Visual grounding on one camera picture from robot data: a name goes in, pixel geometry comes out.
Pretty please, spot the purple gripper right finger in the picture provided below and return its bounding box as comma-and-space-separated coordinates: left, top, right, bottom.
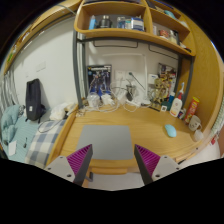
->
134, 145, 180, 185

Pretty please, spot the robot model kit box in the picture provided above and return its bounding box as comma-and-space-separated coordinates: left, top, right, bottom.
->
87, 65, 112, 96

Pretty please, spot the grey mouse pad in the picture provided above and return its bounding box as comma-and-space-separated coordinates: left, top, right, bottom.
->
77, 125, 133, 160

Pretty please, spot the white mug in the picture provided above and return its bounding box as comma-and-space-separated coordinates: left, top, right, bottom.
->
188, 115, 202, 131

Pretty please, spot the white power adapter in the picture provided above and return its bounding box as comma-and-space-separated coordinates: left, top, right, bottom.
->
101, 94, 115, 106

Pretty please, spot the white cloth bundle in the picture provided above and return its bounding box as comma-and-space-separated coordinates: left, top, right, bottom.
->
50, 102, 76, 120

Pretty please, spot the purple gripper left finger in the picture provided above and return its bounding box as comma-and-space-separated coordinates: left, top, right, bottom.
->
45, 145, 93, 186

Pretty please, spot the plaid pillow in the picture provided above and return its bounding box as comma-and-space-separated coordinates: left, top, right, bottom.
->
25, 120, 65, 168

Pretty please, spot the white lotion pump bottle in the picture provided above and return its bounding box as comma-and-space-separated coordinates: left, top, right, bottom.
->
170, 83, 184, 117

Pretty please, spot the groot figurine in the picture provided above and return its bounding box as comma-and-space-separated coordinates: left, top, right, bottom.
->
152, 78, 167, 110

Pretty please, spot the blue bottle on shelf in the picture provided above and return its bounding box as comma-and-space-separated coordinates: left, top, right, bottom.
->
89, 15, 97, 30

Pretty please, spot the dark jar on shelf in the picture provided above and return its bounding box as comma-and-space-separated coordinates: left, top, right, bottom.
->
99, 15, 112, 28

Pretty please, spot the light blue computer mouse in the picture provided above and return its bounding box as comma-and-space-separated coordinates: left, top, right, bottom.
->
165, 124, 177, 138

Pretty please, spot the teal blanket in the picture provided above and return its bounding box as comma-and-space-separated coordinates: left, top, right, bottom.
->
1, 105, 20, 143

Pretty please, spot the clear glass cup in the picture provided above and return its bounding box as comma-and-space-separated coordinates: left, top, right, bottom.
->
194, 130, 204, 141

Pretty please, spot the black backpack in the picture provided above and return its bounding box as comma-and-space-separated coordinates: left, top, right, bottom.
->
25, 79, 46, 121

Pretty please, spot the wooden shelf unit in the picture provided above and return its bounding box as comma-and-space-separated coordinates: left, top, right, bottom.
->
74, 0, 196, 56

